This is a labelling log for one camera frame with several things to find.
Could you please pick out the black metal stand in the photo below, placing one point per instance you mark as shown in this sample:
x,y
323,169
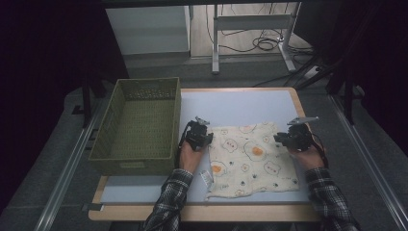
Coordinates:
x,y
349,102
86,106

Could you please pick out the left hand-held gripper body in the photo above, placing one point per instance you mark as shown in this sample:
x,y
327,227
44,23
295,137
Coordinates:
x,y
195,131

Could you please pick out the person's left hand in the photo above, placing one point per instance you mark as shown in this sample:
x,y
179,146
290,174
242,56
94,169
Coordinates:
x,y
189,159

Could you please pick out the white power strip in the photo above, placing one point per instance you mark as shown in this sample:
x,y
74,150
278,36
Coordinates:
x,y
311,72

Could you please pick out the white metal desk frame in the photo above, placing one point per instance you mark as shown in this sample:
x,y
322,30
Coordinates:
x,y
253,21

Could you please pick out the grey cabinet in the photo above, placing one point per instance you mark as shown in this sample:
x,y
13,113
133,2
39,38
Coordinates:
x,y
147,30

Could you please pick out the person's right hand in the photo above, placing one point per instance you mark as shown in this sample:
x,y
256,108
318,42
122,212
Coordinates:
x,y
311,157

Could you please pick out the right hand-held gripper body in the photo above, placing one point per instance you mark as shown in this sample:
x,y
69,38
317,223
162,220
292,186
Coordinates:
x,y
300,136

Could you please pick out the aluminium floor rail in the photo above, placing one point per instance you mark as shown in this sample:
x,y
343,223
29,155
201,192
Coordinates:
x,y
369,157
69,166

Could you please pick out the cream egg-print cloth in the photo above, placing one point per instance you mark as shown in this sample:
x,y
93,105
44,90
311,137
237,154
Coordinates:
x,y
253,166

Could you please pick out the green plastic basket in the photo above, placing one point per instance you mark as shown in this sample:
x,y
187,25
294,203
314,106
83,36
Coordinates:
x,y
138,134

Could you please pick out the pale blue table mat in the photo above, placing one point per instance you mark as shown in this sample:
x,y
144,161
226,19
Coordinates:
x,y
237,107

